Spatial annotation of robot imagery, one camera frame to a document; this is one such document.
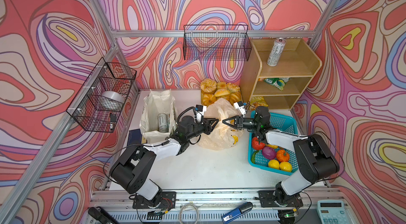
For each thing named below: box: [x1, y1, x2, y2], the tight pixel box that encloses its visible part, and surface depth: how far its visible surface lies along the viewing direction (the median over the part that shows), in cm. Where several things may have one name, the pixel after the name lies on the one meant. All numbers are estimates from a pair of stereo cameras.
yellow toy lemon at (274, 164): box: [268, 159, 280, 170], surface depth 82 cm
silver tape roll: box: [97, 90, 126, 111], surface depth 74 cm
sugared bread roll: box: [200, 78, 218, 94], surface depth 113 cm
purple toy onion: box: [262, 146, 277, 161], surface depth 86 cm
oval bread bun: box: [214, 88, 231, 98], surface depth 112 cm
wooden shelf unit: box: [238, 38, 323, 110], surface depth 95 cm
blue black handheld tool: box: [220, 201, 254, 224], surface depth 69 cm
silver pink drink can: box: [266, 37, 286, 67], surface depth 82 cm
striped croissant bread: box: [228, 91, 243, 106], surface depth 113 cm
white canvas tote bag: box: [139, 89, 178, 145], surface depth 88 cm
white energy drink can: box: [157, 113, 169, 133], surface depth 98 cm
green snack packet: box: [263, 77, 291, 91], surface depth 100 cm
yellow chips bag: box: [250, 96, 269, 111], surface depth 110 cm
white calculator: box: [316, 199, 353, 224], surface depth 70 cm
